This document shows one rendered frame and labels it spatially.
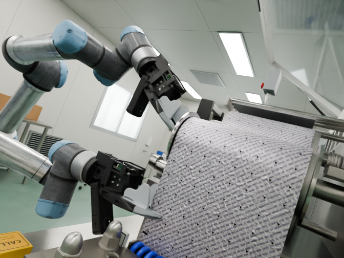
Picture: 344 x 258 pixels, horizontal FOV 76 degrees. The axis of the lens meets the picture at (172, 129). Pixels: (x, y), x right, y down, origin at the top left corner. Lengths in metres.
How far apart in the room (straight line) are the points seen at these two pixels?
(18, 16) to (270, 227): 4.00
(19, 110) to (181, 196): 0.84
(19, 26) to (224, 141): 3.85
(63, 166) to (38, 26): 3.69
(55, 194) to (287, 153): 0.53
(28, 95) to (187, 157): 0.78
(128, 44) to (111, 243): 0.50
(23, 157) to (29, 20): 3.51
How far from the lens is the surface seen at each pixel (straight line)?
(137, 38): 0.67
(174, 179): 0.44
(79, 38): 0.62
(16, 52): 0.89
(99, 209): 0.54
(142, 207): 0.45
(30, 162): 0.76
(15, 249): 0.60
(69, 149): 0.61
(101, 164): 0.54
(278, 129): 0.66
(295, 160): 0.40
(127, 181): 0.48
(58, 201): 0.64
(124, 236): 0.45
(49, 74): 1.00
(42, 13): 4.25
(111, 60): 0.68
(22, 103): 1.09
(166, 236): 0.46
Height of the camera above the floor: 1.23
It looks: 4 degrees up
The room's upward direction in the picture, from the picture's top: 20 degrees clockwise
